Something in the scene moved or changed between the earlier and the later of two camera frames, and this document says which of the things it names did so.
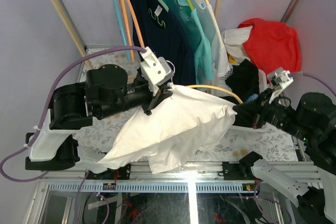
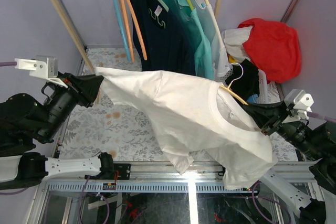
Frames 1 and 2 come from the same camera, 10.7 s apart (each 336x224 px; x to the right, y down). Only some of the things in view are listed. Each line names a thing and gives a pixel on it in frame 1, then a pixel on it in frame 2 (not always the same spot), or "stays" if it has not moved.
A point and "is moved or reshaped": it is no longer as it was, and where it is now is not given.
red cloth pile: [271, 45] stays
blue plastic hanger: [118, 17] stays
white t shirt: [185, 123] is moved or reshaped
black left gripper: [158, 95] → [85, 87]
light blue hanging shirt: [209, 23] stays
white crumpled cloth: [233, 39] stays
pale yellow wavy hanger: [217, 87] → [228, 89]
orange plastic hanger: [122, 5] stays
